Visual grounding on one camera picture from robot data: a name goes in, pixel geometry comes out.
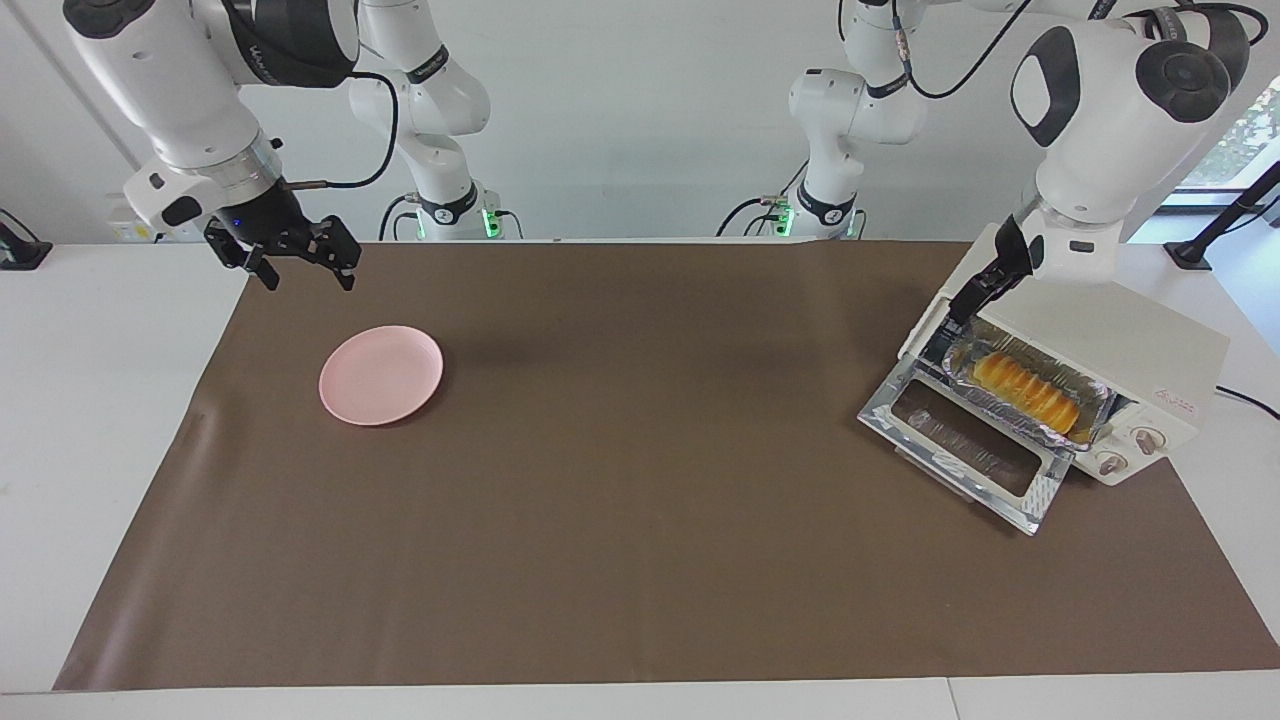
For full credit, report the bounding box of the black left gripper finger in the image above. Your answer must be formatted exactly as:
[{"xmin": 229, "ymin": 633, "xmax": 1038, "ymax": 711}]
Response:
[{"xmin": 945, "ymin": 270, "xmax": 1009, "ymax": 326}]

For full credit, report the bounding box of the pink round plate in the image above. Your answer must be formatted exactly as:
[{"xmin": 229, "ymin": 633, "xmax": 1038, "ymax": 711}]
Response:
[{"xmin": 318, "ymin": 325, "xmax": 445, "ymax": 428}]

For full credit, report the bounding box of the yellow ridged bread loaf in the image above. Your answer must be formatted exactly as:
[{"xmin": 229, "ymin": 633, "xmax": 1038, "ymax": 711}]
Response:
[{"xmin": 970, "ymin": 350, "xmax": 1083, "ymax": 433}]

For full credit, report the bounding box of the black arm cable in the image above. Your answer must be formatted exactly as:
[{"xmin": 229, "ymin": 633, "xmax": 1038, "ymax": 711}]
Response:
[
  {"xmin": 888, "ymin": 0, "xmax": 1251, "ymax": 101},
  {"xmin": 280, "ymin": 70, "xmax": 399, "ymax": 191}
]

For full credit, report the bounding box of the cream toaster oven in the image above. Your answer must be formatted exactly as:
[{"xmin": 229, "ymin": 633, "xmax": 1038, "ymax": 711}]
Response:
[{"xmin": 898, "ymin": 225, "xmax": 1231, "ymax": 488}]

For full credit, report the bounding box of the silver foil baking tray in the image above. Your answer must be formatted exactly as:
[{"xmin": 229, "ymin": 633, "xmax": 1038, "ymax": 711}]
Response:
[{"xmin": 940, "ymin": 330, "xmax": 1119, "ymax": 448}]

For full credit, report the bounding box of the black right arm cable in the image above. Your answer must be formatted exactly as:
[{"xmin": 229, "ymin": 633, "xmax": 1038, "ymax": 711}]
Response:
[{"xmin": 280, "ymin": 70, "xmax": 399, "ymax": 191}]

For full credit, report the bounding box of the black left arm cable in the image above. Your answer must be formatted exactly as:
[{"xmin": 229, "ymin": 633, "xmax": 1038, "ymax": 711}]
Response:
[{"xmin": 888, "ymin": 0, "xmax": 1251, "ymax": 101}]

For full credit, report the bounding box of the black oven power cord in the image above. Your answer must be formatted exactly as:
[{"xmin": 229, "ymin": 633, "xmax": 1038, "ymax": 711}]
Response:
[{"xmin": 1215, "ymin": 385, "xmax": 1280, "ymax": 421}]

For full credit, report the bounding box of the glass oven door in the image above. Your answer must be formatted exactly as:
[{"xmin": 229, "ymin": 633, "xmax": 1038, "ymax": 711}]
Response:
[{"xmin": 857, "ymin": 355, "xmax": 1076, "ymax": 537}]

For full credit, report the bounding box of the white wall socket box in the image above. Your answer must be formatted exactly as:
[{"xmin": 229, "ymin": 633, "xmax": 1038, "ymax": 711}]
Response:
[{"xmin": 108, "ymin": 195, "xmax": 161, "ymax": 244}]

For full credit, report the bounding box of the brown table mat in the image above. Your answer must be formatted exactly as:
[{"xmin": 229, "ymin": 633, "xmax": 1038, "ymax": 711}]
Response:
[{"xmin": 52, "ymin": 240, "xmax": 1280, "ymax": 693}]

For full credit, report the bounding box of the window with greenery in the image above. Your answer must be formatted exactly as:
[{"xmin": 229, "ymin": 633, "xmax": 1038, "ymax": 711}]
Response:
[{"xmin": 1175, "ymin": 78, "xmax": 1280, "ymax": 193}]

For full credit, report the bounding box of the black desk clamp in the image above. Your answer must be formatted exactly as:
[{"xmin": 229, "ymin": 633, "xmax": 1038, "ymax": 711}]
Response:
[{"xmin": 0, "ymin": 208, "xmax": 53, "ymax": 271}]

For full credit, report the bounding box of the black base cable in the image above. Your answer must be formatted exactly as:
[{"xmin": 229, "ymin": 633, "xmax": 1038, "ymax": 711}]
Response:
[
  {"xmin": 378, "ymin": 193, "xmax": 423, "ymax": 241},
  {"xmin": 715, "ymin": 155, "xmax": 811, "ymax": 238}
]

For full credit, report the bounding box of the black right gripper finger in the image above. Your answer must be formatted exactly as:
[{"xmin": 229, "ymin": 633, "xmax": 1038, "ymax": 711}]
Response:
[
  {"xmin": 310, "ymin": 215, "xmax": 361, "ymax": 291},
  {"xmin": 205, "ymin": 225, "xmax": 281, "ymax": 291}
]

